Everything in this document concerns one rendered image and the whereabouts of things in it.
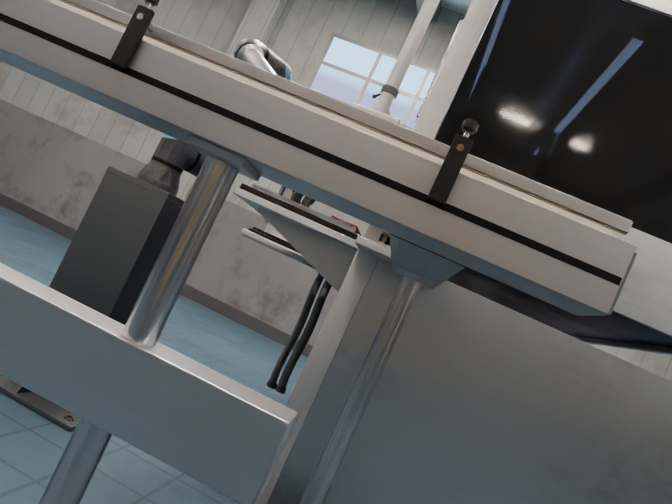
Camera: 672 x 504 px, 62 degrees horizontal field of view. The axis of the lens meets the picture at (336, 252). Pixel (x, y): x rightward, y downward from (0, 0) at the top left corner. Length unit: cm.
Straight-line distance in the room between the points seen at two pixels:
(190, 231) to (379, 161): 28
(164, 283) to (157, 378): 13
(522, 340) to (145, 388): 104
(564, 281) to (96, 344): 62
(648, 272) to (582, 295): 94
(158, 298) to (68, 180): 617
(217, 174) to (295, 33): 575
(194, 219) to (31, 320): 26
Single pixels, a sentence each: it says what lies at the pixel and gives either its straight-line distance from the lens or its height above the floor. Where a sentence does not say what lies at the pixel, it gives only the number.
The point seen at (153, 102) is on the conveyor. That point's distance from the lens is 83.
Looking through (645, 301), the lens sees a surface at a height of 104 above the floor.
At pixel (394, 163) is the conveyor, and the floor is 91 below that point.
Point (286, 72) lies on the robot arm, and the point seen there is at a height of 137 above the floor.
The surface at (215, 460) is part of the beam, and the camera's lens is 79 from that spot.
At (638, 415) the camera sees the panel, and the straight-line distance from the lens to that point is 167.
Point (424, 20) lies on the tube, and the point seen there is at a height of 210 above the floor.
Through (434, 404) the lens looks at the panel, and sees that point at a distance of 155.
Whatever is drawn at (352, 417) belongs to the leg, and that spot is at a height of 48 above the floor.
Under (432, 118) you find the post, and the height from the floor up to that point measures 128.
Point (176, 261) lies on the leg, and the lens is 81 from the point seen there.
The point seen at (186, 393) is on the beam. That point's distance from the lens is 79.
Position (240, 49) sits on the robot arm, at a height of 132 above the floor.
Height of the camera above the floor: 73
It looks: 3 degrees up
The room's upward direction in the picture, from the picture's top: 25 degrees clockwise
